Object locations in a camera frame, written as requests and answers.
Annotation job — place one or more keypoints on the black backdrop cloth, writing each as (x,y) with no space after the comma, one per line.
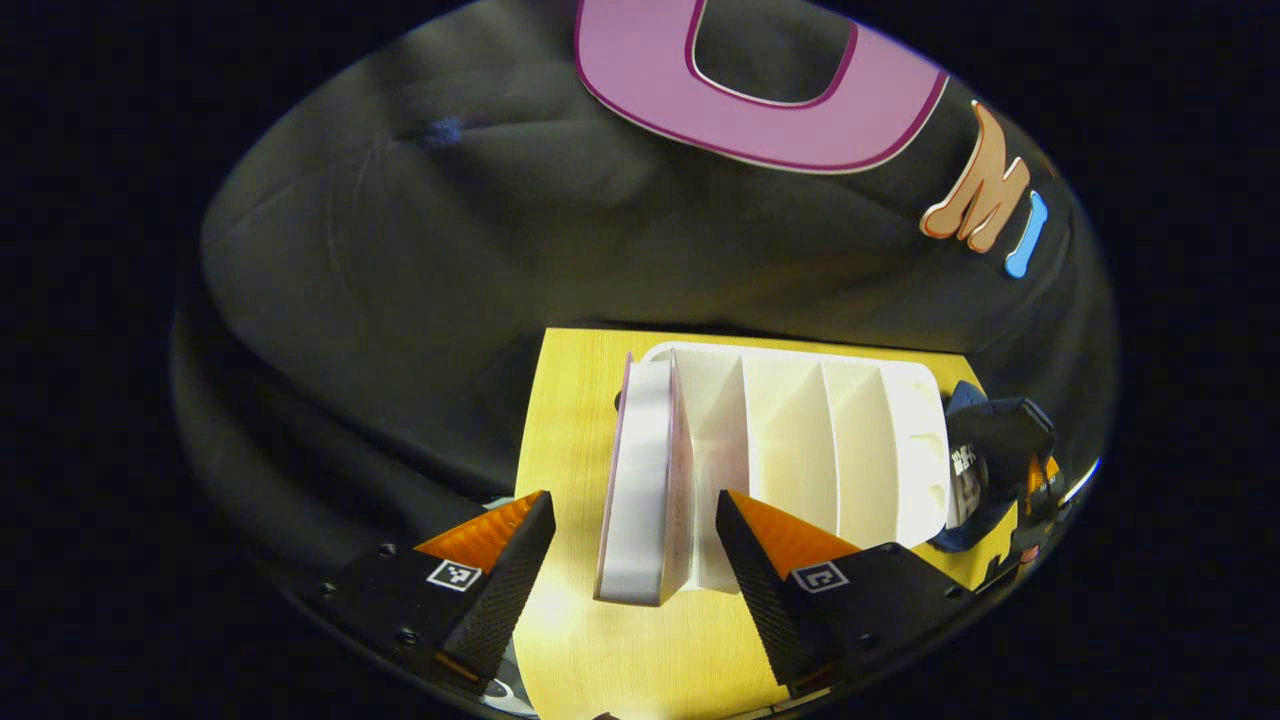
(400,300)

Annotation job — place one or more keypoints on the pink book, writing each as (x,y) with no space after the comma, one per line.
(640,480)

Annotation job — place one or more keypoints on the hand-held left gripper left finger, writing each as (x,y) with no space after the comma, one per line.
(500,590)

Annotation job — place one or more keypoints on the black book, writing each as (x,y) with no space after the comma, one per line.
(1000,450)

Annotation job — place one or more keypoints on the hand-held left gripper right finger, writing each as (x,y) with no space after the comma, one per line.
(765,600)

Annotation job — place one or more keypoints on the white plastic bookshelf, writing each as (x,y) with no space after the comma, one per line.
(850,440)

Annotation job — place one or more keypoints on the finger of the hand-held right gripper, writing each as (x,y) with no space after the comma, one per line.
(1036,482)

